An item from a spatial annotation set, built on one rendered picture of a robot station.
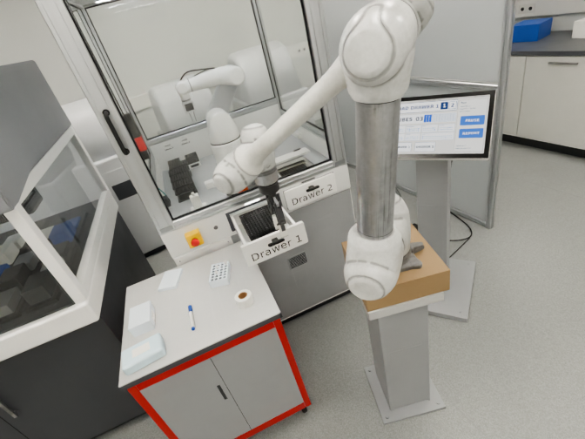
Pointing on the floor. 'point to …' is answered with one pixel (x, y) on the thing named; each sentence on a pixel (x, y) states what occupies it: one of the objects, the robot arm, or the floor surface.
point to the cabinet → (304, 257)
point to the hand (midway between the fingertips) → (280, 226)
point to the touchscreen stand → (429, 226)
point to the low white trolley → (214, 354)
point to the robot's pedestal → (402, 360)
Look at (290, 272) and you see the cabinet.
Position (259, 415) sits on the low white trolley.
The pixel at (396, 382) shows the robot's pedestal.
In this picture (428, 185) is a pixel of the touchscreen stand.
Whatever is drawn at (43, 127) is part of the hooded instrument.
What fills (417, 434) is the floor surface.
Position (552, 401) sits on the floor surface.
